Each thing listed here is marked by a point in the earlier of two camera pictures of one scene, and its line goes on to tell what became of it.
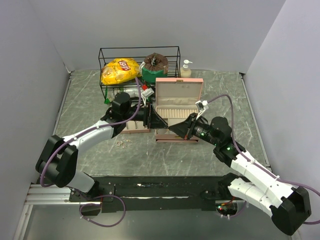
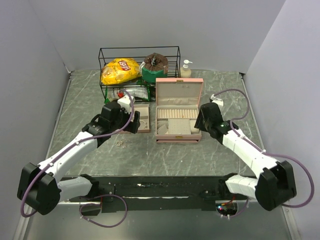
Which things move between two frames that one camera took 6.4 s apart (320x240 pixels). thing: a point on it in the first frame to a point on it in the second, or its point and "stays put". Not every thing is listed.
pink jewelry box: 175,99 stays put
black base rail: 116,193 stays put
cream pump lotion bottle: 185,71 stays put
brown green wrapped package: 155,65 stays put
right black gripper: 186,128 to 198,124
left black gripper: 154,121 to 133,126
